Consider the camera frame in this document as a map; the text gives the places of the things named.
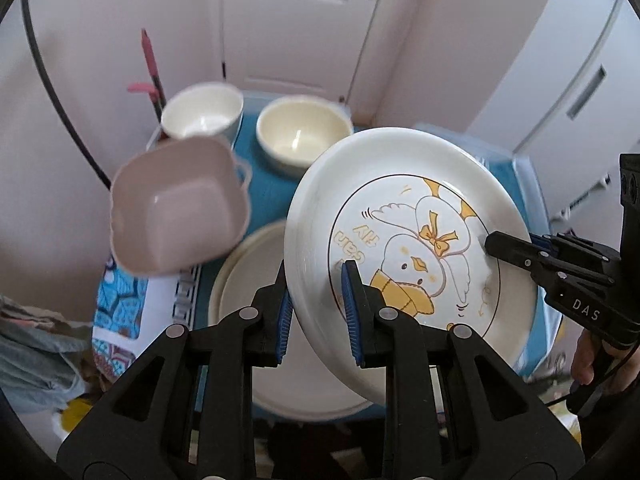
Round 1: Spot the black pole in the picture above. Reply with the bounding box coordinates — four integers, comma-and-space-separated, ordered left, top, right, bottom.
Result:
20, 0, 112, 191

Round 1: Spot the pink square bowl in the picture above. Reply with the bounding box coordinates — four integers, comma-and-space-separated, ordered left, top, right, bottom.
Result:
111, 136, 253, 278

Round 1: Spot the cream yellow bowl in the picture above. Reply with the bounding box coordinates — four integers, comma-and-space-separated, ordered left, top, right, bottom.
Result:
256, 96, 355, 179

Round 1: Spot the white refrigerator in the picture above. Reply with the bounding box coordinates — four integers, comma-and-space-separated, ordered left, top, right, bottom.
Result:
464, 0, 640, 221

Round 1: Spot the white ceramic bowl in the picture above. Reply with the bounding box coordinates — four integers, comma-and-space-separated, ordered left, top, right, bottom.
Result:
160, 81, 244, 145

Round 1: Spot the white plate with duck print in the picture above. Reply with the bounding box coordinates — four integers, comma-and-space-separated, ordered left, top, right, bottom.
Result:
284, 127, 537, 404

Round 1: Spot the blue patterned bag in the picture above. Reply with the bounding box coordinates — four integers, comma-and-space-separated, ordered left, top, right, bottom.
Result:
91, 258, 202, 384

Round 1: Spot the grey cloth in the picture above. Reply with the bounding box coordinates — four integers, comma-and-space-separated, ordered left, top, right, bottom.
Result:
1, 296, 98, 414

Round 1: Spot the white door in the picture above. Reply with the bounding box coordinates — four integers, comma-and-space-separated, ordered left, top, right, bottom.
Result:
221, 0, 378, 102

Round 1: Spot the pink handled mop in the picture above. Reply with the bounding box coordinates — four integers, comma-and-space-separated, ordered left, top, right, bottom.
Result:
127, 28, 166, 122

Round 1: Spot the black cable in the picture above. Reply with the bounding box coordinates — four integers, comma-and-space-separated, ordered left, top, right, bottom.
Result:
544, 343, 640, 409

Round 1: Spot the plain white plate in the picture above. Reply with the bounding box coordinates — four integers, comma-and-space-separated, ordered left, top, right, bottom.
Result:
208, 220, 372, 422

